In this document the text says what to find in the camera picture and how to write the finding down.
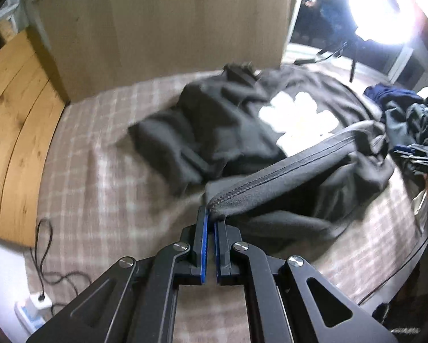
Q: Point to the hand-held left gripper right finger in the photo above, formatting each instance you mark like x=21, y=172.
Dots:
x=219, y=243

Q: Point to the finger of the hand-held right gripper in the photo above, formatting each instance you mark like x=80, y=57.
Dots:
x=412, y=152

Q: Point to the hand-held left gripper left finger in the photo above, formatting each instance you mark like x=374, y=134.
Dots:
x=203, y=235

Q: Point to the grey-green hoodie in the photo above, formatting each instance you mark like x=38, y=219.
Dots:
x=403, y=121

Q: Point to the grey daisy print T-shirt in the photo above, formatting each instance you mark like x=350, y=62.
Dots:
x=217, y=121

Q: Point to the navy blue garment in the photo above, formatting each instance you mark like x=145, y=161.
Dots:
x=389, y=93

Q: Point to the black tripod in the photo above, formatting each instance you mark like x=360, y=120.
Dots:
x=353, y=68

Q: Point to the pink plaid blanket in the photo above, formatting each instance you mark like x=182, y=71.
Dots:
x=110, y=185

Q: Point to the bright lamp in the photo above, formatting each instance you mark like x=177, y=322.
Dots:
x=389, y=14

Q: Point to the white charger plug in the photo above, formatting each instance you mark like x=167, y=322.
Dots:
x=40, y=302

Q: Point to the white power strip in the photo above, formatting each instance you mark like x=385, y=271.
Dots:
x=28, y=316

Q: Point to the light wooden board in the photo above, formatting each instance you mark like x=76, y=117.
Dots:
x=164, y=25

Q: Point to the pine wooden headboard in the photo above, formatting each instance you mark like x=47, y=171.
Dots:
x=14, y=132

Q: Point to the white window frame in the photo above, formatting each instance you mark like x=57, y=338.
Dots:
x=294, y=25

